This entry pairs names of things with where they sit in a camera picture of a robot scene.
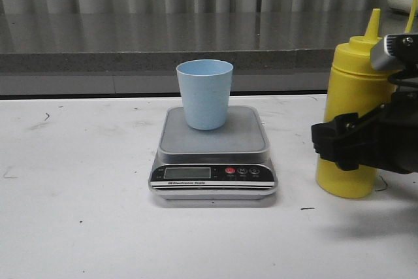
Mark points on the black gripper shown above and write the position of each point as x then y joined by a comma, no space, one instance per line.
384,138

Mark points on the yellow squeeze bottle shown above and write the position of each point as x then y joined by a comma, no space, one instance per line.
354,86

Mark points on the light blue plastic cup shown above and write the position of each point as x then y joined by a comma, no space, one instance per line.
205,86

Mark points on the silver digital kitchen scale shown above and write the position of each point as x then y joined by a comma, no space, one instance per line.
230,163

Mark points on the grey steel counter shelf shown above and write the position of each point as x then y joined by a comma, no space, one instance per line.
45,55

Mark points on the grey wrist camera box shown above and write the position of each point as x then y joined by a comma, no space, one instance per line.
394,52

